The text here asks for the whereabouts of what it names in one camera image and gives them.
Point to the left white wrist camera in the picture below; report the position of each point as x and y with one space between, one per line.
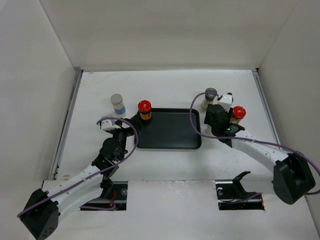
107 123

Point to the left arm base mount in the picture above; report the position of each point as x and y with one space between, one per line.
112 199

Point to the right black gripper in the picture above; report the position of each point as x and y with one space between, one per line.
229 114

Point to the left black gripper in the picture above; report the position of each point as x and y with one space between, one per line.
129 131

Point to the clear-grinder-top salt bottle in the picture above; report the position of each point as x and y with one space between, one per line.
210 94

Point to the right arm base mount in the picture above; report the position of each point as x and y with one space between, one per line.
231 195

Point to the black rectangular plastic tray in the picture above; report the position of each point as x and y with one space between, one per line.
171 129

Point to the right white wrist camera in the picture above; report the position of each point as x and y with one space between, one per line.
222 100

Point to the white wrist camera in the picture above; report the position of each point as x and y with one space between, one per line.
107 123
222 100

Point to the black-cap pepper bottle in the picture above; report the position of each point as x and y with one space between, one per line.
230 99

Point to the red-lid brown jar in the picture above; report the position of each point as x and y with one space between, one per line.
237 114
145 111

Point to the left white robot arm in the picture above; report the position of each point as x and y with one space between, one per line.
44 210

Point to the silver-lid shaker blue label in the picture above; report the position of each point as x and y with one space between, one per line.
118 104

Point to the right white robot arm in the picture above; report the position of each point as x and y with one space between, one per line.
292 176

